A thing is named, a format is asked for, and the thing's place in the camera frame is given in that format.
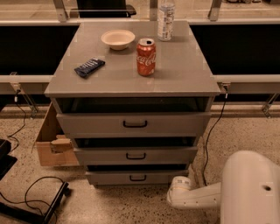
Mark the grey bottom drawer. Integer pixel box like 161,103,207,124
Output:
86,170,189,186

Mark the grey drawer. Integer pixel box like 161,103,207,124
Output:
73,146,197,165
86,170,189,186
57,112,211,138

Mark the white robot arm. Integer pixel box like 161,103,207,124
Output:
167,150,280,224

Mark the grey top drawer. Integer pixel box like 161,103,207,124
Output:
57,112,211,138

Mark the grey drawer cabinet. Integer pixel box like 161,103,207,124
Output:
45,21,220,172

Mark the grey middle drawer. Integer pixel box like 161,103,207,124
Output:
73,146,197,165

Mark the red coca-cola can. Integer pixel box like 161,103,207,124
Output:
136,38,156,76

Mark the dark blue snack packet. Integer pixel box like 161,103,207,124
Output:
74,58,105,78

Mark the cream bowl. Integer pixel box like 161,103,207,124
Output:
101,30,135,51

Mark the brown cardboard box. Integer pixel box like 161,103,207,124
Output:
36,104,79,166

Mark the clear plastic water bottle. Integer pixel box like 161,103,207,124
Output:
157,0,175,41

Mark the black metal stand left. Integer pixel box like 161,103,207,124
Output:
0,182,71,224

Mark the black right power cable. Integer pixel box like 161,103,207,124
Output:
202,92,228,187

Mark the black left wall cable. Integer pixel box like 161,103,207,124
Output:
6,88,28,152

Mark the black left floor cable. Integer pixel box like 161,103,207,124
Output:
0,175,66,224

